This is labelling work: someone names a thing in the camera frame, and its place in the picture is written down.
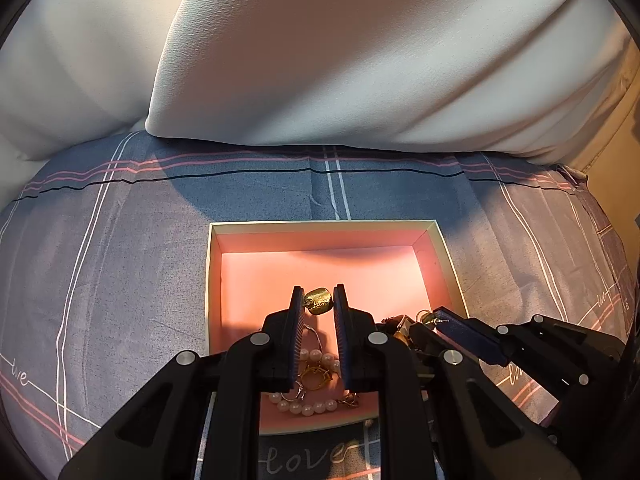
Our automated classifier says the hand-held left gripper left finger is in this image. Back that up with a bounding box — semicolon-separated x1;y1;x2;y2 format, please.
59;286;307;480

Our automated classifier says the white pearl bracelet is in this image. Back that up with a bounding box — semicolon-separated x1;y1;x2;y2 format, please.
267;347;361;417

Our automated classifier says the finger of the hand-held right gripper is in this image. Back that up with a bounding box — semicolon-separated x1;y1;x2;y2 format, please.
434;306;626;426
409;322;447;359

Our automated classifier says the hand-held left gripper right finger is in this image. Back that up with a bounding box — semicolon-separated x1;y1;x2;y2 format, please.
334;284;583;480

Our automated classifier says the beige cloth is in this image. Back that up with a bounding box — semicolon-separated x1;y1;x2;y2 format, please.
567;45;640;246

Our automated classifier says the chunky gold ring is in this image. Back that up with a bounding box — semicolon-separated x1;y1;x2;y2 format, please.
305;287;334;316

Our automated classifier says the large white pillow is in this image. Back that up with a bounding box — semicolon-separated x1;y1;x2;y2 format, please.
145;0;632;166

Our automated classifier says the pale green box pink inside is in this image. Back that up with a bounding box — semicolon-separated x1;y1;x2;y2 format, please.
204;218;471;436

